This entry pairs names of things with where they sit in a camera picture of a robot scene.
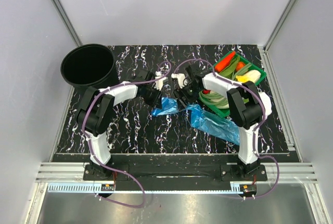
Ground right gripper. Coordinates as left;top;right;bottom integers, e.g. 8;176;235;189
172;82;202;112

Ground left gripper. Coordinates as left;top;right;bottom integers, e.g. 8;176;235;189
140;85;164;110

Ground detached blue trash bag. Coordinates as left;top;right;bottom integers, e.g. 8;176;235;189
186;104;240;145

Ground blue trash bag roll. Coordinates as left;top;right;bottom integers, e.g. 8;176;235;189
151;97;179;117

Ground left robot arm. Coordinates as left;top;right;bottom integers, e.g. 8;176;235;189
75;71;168;180

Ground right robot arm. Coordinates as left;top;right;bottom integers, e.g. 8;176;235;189
171;65;272;180

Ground black trash bin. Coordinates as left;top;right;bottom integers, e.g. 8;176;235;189
60;44;120;96

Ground red chili pepper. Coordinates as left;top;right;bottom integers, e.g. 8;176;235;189
202;89;210;94

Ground green long beans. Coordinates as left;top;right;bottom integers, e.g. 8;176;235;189
199;92;229;109

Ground green vegetable basket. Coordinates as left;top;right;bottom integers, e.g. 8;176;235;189
199;51;266;118

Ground orange carrot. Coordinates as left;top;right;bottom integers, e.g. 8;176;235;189
214;51;236;73

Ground small orange tomato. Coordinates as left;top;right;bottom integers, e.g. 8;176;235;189
235;61;246;72

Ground yellow white cabbage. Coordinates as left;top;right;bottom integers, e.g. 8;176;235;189
236;70;261;83

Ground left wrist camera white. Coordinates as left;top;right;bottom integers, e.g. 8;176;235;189
155;71;168;91

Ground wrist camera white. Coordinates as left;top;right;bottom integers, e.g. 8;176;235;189
171;73;188;88
155;71;168;91

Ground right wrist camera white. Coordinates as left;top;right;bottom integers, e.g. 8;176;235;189
171;73;188;88

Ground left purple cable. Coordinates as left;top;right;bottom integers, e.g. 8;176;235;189
81;61;172;208

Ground purple cable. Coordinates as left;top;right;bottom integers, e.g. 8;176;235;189
176;59;280;200
81;61;172;208

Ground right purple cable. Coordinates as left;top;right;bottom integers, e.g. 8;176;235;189
176;59;280;200

